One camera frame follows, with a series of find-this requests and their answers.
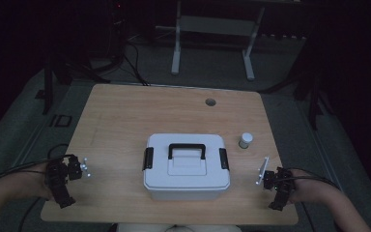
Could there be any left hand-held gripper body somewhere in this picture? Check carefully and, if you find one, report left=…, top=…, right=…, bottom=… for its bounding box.
left=43, top=154, right=92, bottom=190

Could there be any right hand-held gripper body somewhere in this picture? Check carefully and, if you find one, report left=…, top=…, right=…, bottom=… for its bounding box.
left=255, top=157, right=297, bottom=195

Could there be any small white bottle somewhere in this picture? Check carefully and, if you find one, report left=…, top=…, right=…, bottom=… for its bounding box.
left=238, top=131, right=254, bottom=150

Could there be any person's right hand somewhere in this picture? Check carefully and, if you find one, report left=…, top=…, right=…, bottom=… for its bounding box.
left=287, top=169, right=321, bottom=205

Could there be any person's left hand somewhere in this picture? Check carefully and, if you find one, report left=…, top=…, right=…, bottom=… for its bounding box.
left=23, top=161, right=58, bottom=202

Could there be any black tripod stand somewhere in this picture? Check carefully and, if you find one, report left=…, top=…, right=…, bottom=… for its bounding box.
left=41, top=47, right=111, bottom=116
left=264, top=38, right=333, bottom=131

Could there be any white metal stand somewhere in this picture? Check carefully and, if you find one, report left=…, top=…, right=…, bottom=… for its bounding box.
left=155, top=0, right=267, bottom=82

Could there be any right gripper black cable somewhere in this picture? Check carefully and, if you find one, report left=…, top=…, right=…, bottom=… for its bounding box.
left=285, top=166, right=341, bottom=190

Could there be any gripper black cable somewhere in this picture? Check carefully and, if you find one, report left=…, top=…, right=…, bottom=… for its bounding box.
left=285, top=166, right=341, bottom=190
left=0, top=143, right=75, bottom=183

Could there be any small black frame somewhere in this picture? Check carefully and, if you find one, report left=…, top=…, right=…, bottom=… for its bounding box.
left=48, top=113, right=73, bottom=128

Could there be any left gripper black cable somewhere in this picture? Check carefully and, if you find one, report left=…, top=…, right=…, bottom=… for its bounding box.
left=0, top=143, right=75, bottom=183

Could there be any black floor cable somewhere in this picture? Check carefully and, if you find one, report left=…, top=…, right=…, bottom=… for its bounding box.
left=122, top=41, right=151, bottom=87

